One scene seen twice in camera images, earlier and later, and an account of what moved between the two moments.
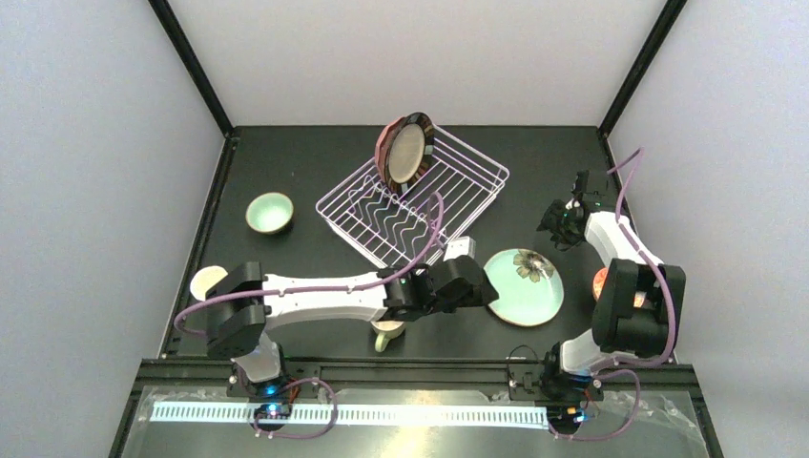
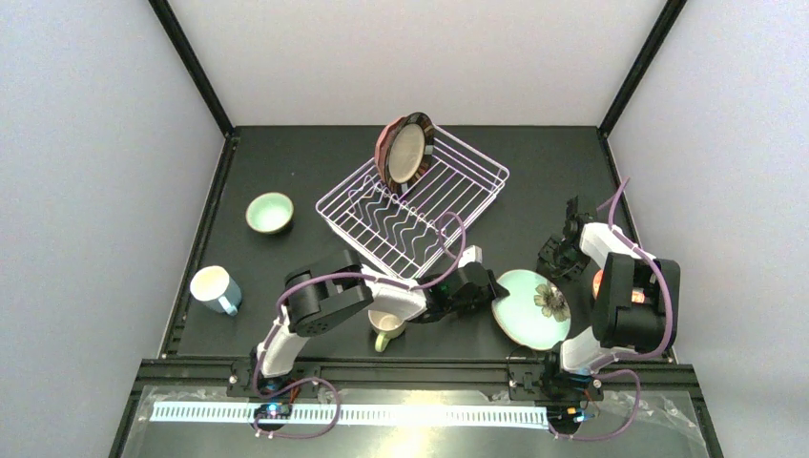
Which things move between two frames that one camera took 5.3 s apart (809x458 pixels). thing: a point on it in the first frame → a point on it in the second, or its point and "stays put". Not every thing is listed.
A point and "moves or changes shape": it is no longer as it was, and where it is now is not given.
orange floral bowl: x=598 y=281 stays put
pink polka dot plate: x=383 y=146 stays put
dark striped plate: x=409 y=154 stays put
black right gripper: x=583 y=192 → x=562 y=254
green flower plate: x=528 y=284 moves or changes shape
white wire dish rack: x=404 y=229 stays put
